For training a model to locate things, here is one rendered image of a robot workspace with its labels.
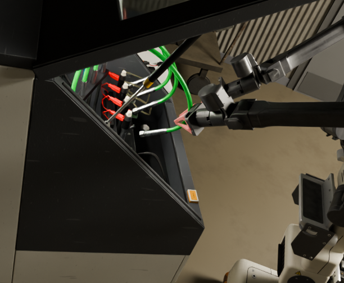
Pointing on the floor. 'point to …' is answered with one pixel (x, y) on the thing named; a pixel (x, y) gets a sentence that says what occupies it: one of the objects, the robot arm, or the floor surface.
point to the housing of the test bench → (5, 124)
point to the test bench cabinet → (95, 267)
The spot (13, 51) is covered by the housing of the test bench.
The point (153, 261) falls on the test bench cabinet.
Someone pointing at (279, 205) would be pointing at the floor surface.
